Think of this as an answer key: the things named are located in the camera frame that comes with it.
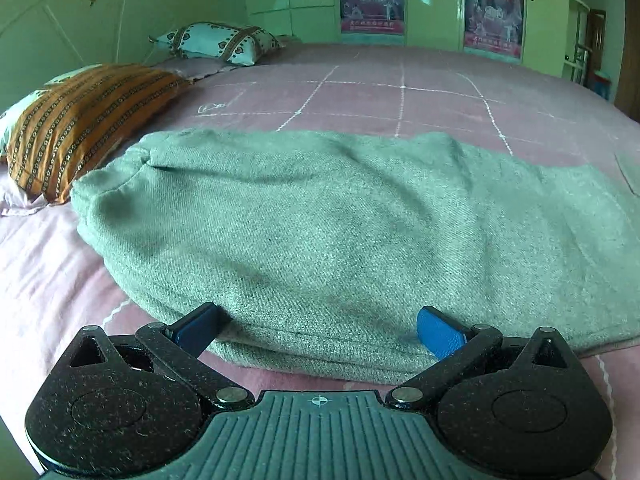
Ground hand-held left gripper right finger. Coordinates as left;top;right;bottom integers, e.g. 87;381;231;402
387;306;576;411

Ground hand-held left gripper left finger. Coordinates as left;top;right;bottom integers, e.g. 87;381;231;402
65;303;251;411

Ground grey-green pants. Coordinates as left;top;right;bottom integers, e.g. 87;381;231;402
70;129;640;386

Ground orange striped pillow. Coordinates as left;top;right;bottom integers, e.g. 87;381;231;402
0;64;193;205

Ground pink checked bed blanket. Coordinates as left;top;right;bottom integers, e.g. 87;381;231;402
0;42;640;480

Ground pink pillow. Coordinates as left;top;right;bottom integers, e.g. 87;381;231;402
150;55;242;83

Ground white patterned pillow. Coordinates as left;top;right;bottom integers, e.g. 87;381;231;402
149;22;287;67

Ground blue and red box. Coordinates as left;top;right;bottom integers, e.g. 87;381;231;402
592;71;613;102

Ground wooden shelf unit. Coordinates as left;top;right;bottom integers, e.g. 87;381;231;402
565;0;592;83

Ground green wardrobe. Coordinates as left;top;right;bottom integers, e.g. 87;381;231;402
242;0;581;78

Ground brown wooden door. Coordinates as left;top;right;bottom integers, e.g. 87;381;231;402
588;9;608;81

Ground wall poster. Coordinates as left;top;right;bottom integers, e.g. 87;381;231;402
464;0;526;56
338;0;406;36

